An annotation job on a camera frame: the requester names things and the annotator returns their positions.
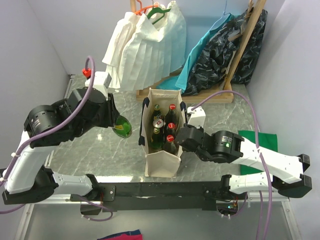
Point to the wooden clothes rack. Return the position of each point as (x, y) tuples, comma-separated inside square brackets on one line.
[(252, 16)]

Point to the cream canvas tote bag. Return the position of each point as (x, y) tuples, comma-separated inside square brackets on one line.
[(158, 162)]

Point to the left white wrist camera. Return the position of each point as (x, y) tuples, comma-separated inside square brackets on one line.
[(101, 81)]

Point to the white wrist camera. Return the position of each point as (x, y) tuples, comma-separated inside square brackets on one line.
[(196, 117), (101, 81)]

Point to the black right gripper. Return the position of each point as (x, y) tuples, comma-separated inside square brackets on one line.
[(201, 129)]

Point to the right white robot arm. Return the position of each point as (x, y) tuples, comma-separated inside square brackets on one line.
[(280, 172)]

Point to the white pleated garment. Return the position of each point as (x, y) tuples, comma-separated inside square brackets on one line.
[(142, 50)]

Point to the dark patterned garment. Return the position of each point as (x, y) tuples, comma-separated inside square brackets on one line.
[(211, 65)]

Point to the cola glass bottle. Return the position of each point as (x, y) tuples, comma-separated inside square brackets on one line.
[(171, 116)]

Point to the pink and blue cloth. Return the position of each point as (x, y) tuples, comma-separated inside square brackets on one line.
[(126, 235)]

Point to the blue wire hanger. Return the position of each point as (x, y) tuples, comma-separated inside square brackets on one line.
[(222, 15)]

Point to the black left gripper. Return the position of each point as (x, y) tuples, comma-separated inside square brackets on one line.
[(111, 113)]

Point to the teal shirt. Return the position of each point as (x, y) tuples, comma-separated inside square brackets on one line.
[(179, 82)]

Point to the green cloth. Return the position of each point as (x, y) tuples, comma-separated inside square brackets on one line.
[(266, 140)]

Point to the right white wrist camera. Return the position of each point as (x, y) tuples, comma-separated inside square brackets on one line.
[(196, 117)]

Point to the silver beverage can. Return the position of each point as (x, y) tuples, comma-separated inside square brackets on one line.
[(158, 123)]

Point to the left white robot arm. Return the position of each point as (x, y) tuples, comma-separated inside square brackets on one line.
[(29, 181)]

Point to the green bottle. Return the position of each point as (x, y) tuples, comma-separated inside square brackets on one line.
[(156, 114), (122, 127), (156, 139)]

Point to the orange hanger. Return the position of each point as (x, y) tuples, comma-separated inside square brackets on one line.
[(138, 8)]

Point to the black base beam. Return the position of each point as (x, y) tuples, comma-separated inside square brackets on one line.
[(126, 196)]

